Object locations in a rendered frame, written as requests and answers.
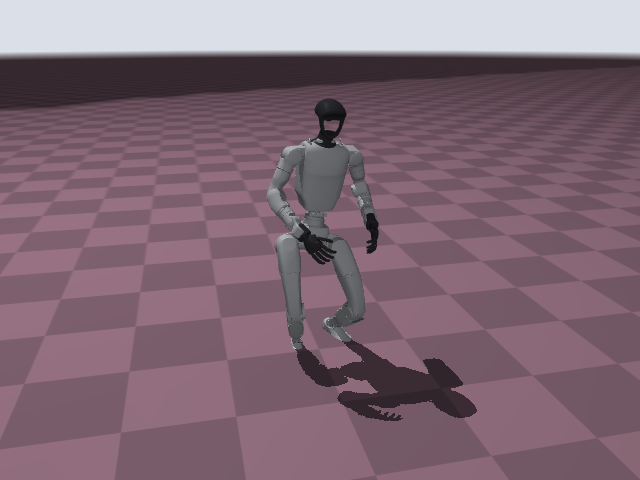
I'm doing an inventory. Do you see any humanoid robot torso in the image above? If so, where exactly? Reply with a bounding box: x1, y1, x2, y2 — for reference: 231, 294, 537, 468
294, 138, 350, 250

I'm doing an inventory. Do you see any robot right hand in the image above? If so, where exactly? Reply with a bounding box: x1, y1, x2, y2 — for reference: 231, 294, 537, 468
297, 223, 337, 265

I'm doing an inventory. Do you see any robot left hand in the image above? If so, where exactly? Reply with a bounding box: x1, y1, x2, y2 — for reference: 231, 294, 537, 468
366, 213, 379, 254

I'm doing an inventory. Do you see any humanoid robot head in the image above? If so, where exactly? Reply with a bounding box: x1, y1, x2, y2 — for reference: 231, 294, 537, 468
311, 99, 347, 148

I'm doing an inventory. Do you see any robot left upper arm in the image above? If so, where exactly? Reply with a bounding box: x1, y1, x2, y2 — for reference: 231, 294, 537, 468
346, 145, 367, 198

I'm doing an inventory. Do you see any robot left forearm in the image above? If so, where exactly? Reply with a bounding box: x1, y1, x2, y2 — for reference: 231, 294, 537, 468
357, 182, 377, 226

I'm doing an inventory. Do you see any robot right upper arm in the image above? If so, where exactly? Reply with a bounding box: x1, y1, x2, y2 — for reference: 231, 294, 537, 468
266, 145, 306, 202

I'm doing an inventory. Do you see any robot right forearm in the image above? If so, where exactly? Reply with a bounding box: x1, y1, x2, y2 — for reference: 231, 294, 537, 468
267, 189, 304, 239

